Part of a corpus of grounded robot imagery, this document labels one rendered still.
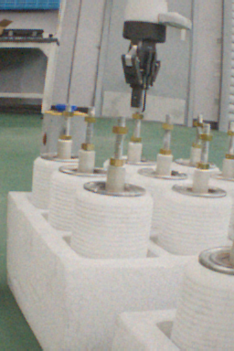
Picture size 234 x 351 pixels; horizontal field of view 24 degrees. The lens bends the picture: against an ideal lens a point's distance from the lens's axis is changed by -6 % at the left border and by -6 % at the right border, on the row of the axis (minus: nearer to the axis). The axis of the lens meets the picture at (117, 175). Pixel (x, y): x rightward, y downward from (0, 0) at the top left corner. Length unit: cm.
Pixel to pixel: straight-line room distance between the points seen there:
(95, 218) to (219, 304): 29
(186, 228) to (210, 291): 31
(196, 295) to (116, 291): 24
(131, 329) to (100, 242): 22
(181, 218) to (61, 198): 17
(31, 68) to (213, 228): 514
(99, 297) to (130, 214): 11
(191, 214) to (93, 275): 15
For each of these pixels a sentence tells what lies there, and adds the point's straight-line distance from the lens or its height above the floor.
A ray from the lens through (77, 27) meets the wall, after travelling 580.
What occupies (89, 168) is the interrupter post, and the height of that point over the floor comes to 26.
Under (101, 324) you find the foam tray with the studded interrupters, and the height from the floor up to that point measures 10.
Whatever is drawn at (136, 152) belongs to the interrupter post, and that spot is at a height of 27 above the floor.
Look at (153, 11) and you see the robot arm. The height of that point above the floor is 52.
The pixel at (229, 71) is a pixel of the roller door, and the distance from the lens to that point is 588.
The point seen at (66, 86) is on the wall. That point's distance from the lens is 577.
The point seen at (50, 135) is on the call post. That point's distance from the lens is 106.
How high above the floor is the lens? 38
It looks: 9 degrees down
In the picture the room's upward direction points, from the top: 6 degrees clockwise
